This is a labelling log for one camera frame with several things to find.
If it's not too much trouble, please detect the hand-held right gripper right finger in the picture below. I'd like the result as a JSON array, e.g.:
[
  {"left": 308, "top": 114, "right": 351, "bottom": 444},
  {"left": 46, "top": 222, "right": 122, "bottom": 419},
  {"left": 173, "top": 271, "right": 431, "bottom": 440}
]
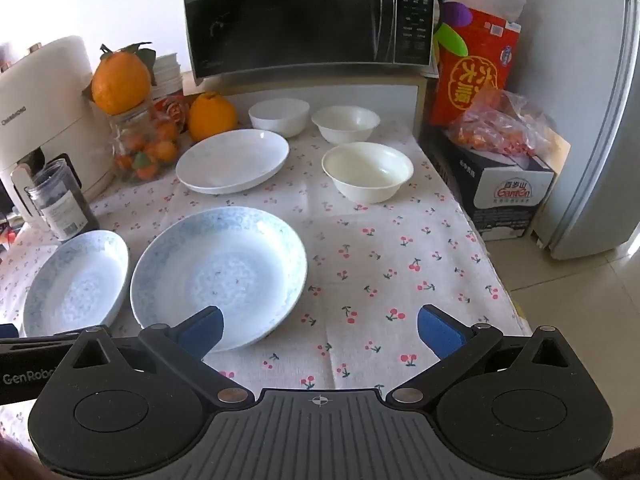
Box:
[{"left": 386, "top": 304, "right": 577, "bottom": 406}]

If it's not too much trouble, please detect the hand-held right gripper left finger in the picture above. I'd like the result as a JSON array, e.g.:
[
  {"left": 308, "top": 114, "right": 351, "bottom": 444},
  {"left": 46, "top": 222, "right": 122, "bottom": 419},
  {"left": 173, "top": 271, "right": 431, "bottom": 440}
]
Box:
[{"left": 64, "top": 306, "right": 253, "bottom": 406}]

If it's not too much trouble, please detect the large blue patterned plate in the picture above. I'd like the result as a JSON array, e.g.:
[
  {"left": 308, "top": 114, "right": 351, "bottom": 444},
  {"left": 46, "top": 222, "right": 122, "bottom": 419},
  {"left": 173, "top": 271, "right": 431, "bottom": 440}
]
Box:
[{"left": 130, "top": 206, "right": 308, "bottom": 353}]

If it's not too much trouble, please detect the small blue patterned plate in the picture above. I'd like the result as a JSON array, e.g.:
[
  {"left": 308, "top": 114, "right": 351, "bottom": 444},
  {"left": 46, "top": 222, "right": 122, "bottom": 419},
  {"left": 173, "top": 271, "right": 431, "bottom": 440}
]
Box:
[{"left": 22, "top": 230, "right": 131, "bottom": 337}]

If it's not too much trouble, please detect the white ceramic bowl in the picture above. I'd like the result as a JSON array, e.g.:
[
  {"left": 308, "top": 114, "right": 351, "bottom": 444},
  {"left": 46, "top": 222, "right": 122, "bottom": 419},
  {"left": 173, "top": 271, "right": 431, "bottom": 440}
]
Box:
[{"left": 248, "top": 98, "right": 311, "bottom": 138}]

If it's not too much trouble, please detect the cherry print tablecloth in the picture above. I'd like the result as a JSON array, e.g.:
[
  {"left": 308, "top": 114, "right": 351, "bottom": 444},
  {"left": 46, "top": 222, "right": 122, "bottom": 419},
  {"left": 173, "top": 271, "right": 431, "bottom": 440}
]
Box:
[{"left": 0, "top": 120, "right": 533, "bottom": 461}]

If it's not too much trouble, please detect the clear jar with dark contents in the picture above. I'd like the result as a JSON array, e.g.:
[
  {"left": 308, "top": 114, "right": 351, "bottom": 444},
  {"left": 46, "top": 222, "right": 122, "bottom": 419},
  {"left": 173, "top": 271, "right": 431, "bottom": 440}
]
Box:
[{"left": 22, "top": 158, "right": 101, "bottom": 242}]

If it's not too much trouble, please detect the printed cardboard carton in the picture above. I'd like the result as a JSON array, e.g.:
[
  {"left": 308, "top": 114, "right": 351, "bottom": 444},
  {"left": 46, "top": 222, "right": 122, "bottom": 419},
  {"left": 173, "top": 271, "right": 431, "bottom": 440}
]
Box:
[{"left": 420, "top": 122, "right": 571, "bottom": 241}]

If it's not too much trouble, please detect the glass jar of small oranges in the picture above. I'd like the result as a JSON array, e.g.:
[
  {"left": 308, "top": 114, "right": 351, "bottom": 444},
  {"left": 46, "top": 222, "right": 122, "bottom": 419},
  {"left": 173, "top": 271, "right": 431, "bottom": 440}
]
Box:
[{"left": 107, "top": 100, "right": 183, "bottom": 183}]

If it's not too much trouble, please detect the large orange with stem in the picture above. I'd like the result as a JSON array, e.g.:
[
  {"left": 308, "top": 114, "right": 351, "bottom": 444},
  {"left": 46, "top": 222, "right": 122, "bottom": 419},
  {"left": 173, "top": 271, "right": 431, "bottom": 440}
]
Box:
[{"left": 187, "top": 91, "right": 237, "bottom": 142}]

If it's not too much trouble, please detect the clear bag of orange snacks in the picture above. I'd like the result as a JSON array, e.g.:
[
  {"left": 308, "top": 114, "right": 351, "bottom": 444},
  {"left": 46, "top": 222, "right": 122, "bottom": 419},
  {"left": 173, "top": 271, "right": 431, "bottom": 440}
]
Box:
[{"left": 447, "top": 87, "right": 553, "bottom": 161}]

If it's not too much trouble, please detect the white air fryer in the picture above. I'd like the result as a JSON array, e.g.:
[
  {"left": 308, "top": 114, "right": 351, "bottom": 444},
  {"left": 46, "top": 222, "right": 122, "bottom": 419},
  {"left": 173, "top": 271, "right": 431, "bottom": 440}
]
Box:
[{"left": 0, "top": 35, "right": 116, "bottom": 211}]

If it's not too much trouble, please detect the white microwave stand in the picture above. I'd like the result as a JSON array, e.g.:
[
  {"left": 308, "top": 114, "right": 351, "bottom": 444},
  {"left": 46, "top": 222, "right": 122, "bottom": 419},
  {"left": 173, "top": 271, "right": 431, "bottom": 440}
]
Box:
[{"left": 182, "top": 71, "right": 428, "bottom": 137}]

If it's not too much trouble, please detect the silver refrigerator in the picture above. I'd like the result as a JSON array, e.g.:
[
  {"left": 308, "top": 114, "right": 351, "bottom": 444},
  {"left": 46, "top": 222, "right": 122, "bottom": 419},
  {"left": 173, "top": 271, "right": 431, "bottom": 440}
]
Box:
[{"left": 537, "top": 0, "right": 640, "bottom": 261}]

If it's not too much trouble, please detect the red cardboard box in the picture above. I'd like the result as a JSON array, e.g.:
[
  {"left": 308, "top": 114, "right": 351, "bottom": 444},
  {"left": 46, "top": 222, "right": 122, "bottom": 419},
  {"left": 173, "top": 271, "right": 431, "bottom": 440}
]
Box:
[{"left": 431, "top": 8, "right": 523, "bottom": 128}]

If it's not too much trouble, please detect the stack of paper cups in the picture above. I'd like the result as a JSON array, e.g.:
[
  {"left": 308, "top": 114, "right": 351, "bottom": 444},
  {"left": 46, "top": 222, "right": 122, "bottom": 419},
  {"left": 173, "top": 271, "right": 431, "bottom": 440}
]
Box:
[{"left": 150, "top": 51, "right": 193, "bottom": 131}]

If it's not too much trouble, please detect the large orange with leaves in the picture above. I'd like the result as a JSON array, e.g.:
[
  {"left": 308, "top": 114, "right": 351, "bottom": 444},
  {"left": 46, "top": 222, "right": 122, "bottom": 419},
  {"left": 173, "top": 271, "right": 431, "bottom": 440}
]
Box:
[{"left": 91, "top": 42, "right": 156, "bottom": 116}]

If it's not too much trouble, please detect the purple green plastic toy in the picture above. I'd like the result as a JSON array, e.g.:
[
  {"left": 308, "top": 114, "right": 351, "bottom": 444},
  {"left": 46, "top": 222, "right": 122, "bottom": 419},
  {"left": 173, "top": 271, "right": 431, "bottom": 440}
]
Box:
[{"left": 432, "top": 0, "right": 473, "bottom": 61}]

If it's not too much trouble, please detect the black microwave oven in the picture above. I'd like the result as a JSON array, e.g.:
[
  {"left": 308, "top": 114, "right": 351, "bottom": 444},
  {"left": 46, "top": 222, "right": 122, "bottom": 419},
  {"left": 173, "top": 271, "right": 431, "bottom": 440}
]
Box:
[{"left": 180, "top": 0, "right": 437, "bottom": 80}]

